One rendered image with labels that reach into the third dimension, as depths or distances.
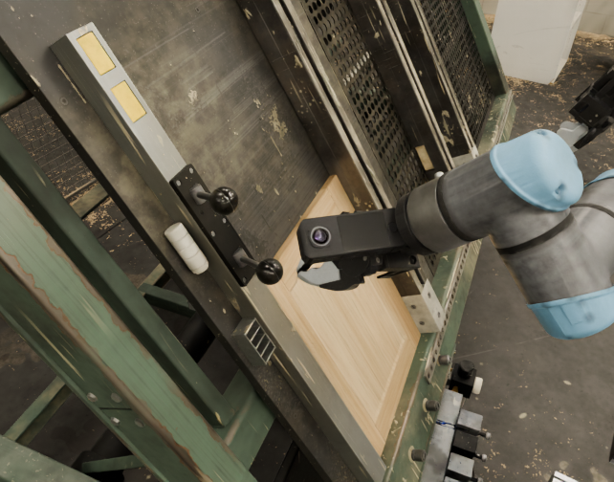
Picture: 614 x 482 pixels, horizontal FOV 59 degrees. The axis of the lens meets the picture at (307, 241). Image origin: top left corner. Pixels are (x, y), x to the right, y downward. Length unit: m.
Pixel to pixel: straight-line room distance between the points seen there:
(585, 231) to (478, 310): 2.21
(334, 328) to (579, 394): 1.68
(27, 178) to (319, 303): 0.56
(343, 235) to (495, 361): 2.06
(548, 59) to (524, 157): 4.54
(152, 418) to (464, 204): 0.45
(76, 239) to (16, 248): 0.17
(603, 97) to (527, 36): 3.74
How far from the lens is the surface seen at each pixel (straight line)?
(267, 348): 0.93
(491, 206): 0.52
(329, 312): 1.08
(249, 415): 0.97
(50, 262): 0.66
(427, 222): 0.55
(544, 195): 0.50
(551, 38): 4.99
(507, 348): 2.66
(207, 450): 0.79
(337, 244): 0.58
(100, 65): 0.79
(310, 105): 1.13
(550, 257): 0.53
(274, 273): 0.74
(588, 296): 0.55
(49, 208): 0.79
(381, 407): 1.23
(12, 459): 1.48
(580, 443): 2.48
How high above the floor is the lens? 1.97
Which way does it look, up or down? 41 degrees down
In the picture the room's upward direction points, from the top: straight up
